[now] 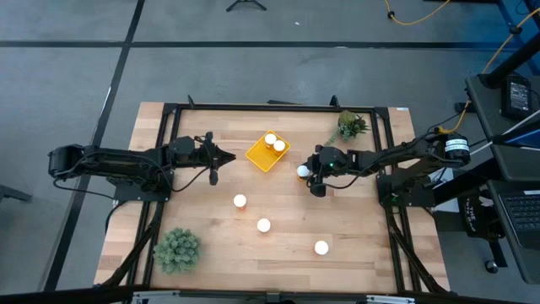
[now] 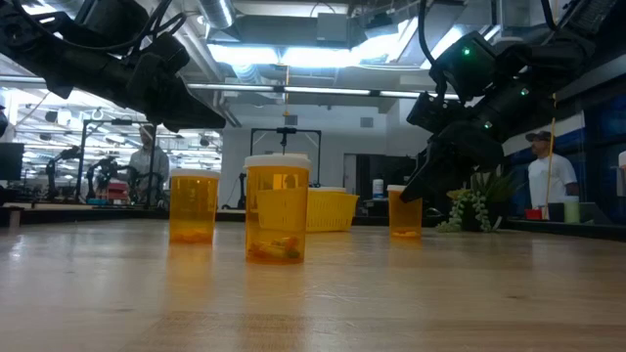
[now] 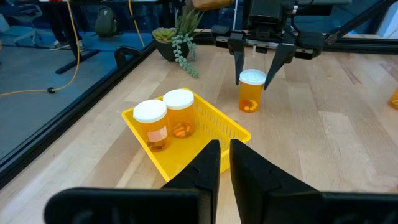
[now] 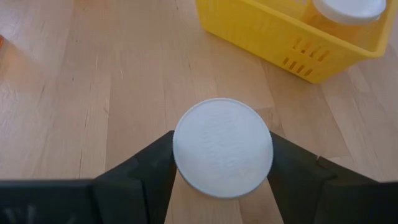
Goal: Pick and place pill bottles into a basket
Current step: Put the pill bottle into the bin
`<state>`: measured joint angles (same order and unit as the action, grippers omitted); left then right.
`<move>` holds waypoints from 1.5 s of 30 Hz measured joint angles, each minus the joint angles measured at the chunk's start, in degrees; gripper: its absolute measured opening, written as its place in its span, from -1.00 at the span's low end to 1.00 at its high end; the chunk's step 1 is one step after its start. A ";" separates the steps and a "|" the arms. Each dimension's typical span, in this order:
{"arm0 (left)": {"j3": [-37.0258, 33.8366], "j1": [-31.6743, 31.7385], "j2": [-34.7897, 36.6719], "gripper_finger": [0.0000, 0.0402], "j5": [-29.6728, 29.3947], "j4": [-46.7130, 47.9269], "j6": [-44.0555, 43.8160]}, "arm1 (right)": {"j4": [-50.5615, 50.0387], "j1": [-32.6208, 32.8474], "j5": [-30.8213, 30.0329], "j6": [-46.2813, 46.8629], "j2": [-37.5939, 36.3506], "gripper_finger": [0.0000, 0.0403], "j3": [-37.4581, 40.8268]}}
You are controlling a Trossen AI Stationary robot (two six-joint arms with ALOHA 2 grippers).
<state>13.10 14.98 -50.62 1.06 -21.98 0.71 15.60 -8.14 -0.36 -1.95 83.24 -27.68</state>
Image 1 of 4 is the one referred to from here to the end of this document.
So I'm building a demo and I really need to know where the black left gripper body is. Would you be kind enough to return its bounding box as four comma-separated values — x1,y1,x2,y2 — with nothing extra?
168,132,219,187

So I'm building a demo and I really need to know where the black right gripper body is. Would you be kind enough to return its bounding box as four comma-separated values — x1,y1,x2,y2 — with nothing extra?
310,144,352,198

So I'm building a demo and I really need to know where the yellow plastic basket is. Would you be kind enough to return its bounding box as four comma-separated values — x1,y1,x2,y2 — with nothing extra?
245,128,291,173

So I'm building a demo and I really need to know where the succulent plant with trailing strands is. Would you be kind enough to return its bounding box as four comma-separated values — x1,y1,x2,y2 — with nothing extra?
321,109,371,151

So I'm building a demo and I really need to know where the bushy green potted plant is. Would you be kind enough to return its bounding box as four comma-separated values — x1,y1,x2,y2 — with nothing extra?
152,227,203,274

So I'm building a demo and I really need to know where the black stool with white lettering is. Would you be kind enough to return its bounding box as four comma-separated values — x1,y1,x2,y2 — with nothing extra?
457,185,510,271

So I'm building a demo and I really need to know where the black tripod foot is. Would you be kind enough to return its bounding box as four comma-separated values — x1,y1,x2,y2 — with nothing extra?
225,0,267,13

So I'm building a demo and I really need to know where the black side desk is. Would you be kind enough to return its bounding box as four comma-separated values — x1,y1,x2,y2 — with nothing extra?
465,73,540,284

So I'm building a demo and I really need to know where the dark grey chair leg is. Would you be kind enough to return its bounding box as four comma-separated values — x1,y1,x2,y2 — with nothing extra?
0,184,34,204

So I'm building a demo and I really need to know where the black crossbeam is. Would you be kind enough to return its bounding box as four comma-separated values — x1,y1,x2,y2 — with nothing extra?
0,285,540,304

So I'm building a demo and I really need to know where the black power adapter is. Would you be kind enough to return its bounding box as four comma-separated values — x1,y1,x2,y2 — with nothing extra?
500,75,533,122

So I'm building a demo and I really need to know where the blue panel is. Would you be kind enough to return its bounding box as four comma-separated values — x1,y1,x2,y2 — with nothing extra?
493,126,540,151

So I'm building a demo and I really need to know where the black laptop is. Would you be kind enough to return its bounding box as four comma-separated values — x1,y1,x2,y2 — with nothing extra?
499,189,540,250

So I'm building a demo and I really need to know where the black diagonal pole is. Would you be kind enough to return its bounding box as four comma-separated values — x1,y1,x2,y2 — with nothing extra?
478,33,540,90

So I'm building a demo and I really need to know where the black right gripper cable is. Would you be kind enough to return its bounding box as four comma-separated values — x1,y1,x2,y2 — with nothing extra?
322,166,381,190

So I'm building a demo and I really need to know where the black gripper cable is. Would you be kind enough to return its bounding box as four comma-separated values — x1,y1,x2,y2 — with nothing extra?
322,166,381,190
168,162,212,193

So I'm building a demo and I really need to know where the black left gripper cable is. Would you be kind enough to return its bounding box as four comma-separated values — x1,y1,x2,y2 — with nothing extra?
168,162,212,193

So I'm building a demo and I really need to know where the black metal table frame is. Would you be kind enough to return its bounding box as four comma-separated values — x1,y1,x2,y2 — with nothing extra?
94,95,451,296

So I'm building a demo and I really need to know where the silver bracket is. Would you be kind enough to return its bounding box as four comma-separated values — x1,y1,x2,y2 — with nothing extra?
365,294,417,304
130,290,181,304

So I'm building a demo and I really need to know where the yellow floor cable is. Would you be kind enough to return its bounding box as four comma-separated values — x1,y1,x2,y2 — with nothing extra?
383,0,451,26

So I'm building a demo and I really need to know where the white cable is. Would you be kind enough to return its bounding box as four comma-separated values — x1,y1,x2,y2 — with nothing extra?
499,109,540,136

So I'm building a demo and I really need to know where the yellow extension cable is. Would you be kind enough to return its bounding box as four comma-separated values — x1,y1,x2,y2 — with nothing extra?
436,6,540,136

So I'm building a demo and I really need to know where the blue metal frame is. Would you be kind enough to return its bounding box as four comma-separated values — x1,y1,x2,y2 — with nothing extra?
497,0,540,75

